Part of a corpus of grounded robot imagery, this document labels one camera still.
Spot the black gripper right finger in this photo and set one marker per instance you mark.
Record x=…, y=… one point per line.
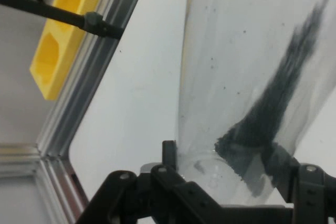
x=312, y=197

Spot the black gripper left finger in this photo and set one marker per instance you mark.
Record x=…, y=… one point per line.
x=162, y=197

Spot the black seeds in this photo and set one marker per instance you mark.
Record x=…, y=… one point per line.
x=265, y=119

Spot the clear plastic jar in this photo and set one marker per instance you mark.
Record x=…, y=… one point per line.
x=210, y=77

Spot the yellow moulded block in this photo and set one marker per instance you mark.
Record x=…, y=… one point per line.
x=68, y=48

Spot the black pole with clamp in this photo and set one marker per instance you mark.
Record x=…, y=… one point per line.
x=65, y=15

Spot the aluminium frame rail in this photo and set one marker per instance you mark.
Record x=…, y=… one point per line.
x=60, y=190
x=97, y=64

